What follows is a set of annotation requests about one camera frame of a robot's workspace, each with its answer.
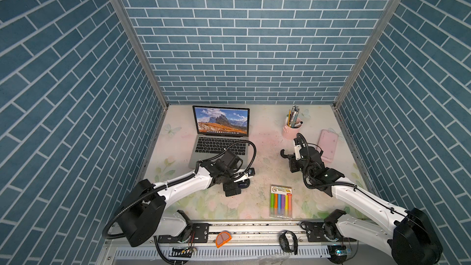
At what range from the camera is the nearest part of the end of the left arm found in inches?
24.3

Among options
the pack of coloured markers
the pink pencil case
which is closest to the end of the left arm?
the pack of coloured markers

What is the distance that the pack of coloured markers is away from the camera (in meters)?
0.80

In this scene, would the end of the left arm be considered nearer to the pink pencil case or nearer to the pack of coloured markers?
the pack of coloured markers

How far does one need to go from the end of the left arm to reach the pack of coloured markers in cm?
18
